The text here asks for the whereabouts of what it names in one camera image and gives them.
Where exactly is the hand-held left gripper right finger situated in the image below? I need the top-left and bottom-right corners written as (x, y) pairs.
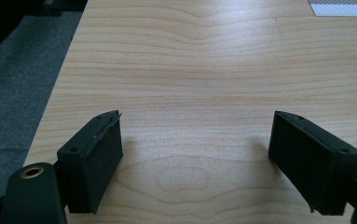
top-left (268, 110), bottom-right (357, 217)

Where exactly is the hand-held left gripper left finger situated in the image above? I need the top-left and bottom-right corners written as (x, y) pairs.
top-left (56, 109), bottom-right (124, 216)

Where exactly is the grey white striped placemat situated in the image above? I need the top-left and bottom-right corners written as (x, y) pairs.
top-left (307, 0), bottom-right (357, 18)

